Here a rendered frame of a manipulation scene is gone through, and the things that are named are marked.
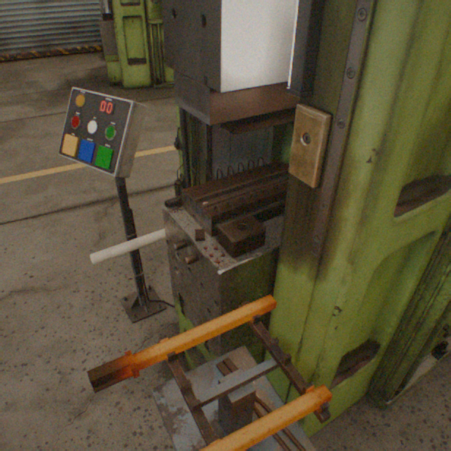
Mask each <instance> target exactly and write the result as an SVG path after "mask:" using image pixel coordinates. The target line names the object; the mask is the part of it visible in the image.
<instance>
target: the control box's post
mask: <svg viewBox="0 0 451 451"><path fill-rule="evenodd" d="M114 178H115V182H116V187H117V191H118V196H119V203H120V207H121V211H122V218H123V222H124V229H125V233H126V235H128V236H129V235H131V234H134V230H133V222H132V218H131V213H130V205H129V201H128V196H127V188H126V181H125V178H123V177H116V176H115V177H114ZM133 239H135V235H134V236H131V237H127V241H130V240H133ZM130 259H131V263H132V267H133V273H134V275H139V274H141V267H140V263H139V258H138V251H137V250H133V251H130ZM134 278H135V284H136V288H137V292H138V295H139V299H140V303H141V306H143V303H142V299H141V297H142V296H144V299H145V302H146V295H145V291H144V283H143V279H142V275H140V276H138V277H134ZM146 304H147V303H146Z"/></svg>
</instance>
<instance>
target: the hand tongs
mask: <svg viewBox="0 0 451 451"><path fill-rule="evenodd" d="M223 363H224V364H223ZM216 366H217V368H218V369H219V371H220V372H221V373H222V374H223V375H224V376H227V375H229V374H231V373H233V372H235V371H237V370H238V368H237V367H236V365H235V364H234V363H233V362H232V361H231V360H230V359H229V358H228V357H227V358H225V359H224V360H223V361H221V362H219V363H217V364H216ZM255 400H256V401H257V402H258V403H259V404H260V405H261V406H262V407H263V408H264V409H265V410H266V411H267V412H268V413H271V412H272V410H271V409H270V407H268V405H266V404H265V402H263V401H262V400H261V399H260V398H259V397H258V396H257V395H256V397H255ZM253 410H254V412H255V413H256V415H257V416H258V418H259V419H260V418H262V417H263V415H262V414H261V412H260V411H259V410H258V408H257V407H256V405H255V404H254V409H253ZM283 431H284V432H285V433H286V434H287V436H288V437H289V438H290V439H291V440H292V441H293V443H295V445H296V446H297V447H298V448H299V450H300V451H307V450H306V449H305V448H304V447H303V446H302V445H301V444H300V443H299V442H298V440H297V439H296V438H295V437H294V435H293V434H292V433H291V432H290V431H289V429H288V428H287V427H284V428H283ZM272 435H273V436H274V437H275V439H276V440H277V442H278V443H279V444H280V446H281V447H282V448H283V449H284V450H285V451H291V450H290V449H289V448H288V446H287V445H286V444H285V443H284V441H283V440H282V439H281V438H280V437H279V436H278V434H277V433H273V434H272Z"/></svg>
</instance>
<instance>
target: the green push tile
mask: <svg viewBox="0 0 451 451"><path fill-rule="evenodd" d="M113 153H114V150H113V149H109V148H107V147H104V146H99V149H98V152H97V158H96V162H95V165H98V166H100V167H102V168H106V169H108V170H110V167H111V162H112V159H113Z"/></svg>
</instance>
